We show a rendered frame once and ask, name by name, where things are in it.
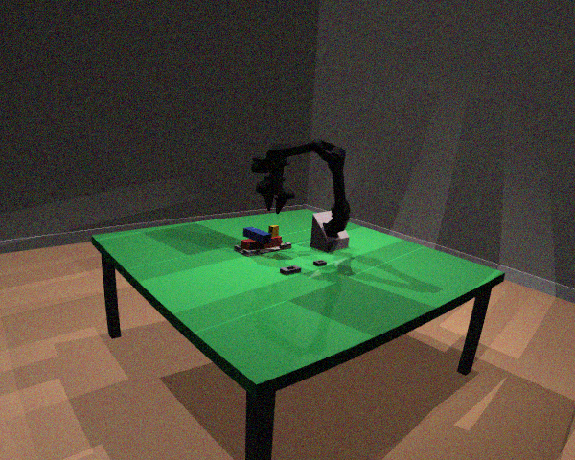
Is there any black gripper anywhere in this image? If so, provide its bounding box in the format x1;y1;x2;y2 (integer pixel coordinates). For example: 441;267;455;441
260;174;295;214

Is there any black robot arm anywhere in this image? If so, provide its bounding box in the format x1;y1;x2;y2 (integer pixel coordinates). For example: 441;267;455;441
251;138;350;238

